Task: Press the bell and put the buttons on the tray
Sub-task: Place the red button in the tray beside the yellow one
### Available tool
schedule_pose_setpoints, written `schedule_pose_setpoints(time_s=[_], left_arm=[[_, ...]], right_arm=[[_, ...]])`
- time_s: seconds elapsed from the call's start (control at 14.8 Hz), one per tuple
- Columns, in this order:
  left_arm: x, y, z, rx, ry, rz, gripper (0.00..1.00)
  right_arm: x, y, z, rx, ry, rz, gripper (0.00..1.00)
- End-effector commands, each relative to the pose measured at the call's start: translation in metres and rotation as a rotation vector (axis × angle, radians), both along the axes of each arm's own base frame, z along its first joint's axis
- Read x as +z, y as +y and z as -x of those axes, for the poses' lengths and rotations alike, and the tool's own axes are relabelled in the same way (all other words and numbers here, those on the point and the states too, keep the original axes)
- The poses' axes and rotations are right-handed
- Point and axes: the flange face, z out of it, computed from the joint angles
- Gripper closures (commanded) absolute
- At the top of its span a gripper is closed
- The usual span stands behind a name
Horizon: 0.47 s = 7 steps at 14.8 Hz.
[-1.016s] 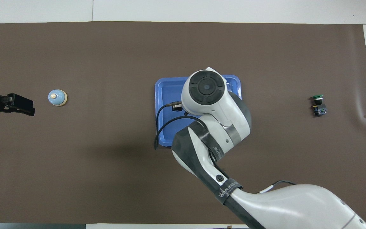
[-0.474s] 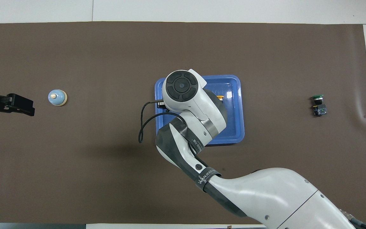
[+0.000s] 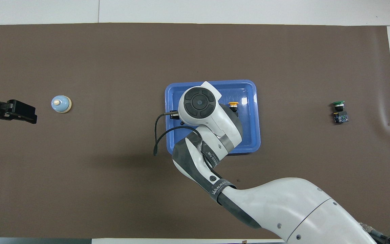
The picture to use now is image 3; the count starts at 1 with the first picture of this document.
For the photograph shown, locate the light blue desk bell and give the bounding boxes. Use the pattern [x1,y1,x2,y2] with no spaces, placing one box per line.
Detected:
[51,96,72,114]

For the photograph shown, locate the yellow push button switch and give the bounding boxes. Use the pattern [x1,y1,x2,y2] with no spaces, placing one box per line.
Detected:
[227,101,240,118]

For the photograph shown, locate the green push button switch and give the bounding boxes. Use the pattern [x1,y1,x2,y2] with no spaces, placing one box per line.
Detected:
[330,101,349,124]

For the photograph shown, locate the blue plastic tray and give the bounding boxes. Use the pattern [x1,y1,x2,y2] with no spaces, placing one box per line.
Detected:
[165,80,261,157]

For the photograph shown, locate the brown table mat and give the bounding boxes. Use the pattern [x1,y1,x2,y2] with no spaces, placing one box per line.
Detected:
[0,23,390,239]

